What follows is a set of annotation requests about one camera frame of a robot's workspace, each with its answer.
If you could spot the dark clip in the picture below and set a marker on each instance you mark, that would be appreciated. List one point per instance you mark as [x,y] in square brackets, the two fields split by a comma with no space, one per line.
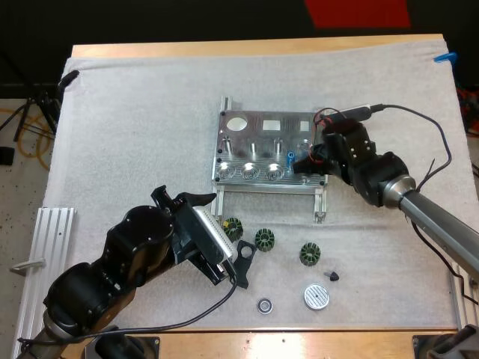
[69,78]

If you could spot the ribbed aluminium rail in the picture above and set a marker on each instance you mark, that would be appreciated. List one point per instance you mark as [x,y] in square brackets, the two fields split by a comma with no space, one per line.
[464,299]
[48,254]

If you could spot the metal plate on aluminium rails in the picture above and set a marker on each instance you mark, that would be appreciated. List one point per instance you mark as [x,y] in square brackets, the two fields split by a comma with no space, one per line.
[254,164]

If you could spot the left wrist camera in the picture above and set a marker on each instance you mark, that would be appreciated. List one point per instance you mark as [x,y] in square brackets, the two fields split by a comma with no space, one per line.
[215,235]

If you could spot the blue clip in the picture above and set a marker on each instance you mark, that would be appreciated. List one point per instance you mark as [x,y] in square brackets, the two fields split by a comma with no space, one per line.
[445,57]

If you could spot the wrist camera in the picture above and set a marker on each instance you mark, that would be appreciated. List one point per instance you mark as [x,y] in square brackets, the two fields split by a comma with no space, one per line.
[215,235]
[355,112]

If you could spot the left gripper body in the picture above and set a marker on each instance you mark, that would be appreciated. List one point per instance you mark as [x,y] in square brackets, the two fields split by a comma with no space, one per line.
[187,232]

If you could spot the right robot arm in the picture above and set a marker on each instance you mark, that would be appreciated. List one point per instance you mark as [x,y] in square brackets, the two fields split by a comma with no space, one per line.
[385,179]

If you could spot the flat black bracket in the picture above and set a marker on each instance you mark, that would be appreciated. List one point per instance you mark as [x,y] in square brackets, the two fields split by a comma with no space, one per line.
[244,261]

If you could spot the small black cone plug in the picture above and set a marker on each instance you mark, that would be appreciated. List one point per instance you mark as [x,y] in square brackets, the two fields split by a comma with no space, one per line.
[333,276]

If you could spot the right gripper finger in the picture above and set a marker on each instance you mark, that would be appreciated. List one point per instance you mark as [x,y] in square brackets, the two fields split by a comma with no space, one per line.
[308,165]

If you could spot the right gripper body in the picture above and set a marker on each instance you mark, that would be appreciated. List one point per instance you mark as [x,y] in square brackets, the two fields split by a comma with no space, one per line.
[350,144]

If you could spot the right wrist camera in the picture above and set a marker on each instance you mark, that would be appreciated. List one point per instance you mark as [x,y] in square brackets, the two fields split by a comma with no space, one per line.
[355,112]

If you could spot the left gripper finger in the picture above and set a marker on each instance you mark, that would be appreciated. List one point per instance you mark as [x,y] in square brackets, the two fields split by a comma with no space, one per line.
[196,198]

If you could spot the bright blue cylinder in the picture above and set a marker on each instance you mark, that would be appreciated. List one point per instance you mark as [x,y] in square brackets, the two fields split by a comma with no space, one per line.
[290,158]

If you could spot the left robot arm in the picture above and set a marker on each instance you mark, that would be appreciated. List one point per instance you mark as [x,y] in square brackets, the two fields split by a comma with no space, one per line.
[123,254]

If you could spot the grey ribbed disc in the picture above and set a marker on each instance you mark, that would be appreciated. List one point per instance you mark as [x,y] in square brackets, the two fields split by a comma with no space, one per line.
[317,297]

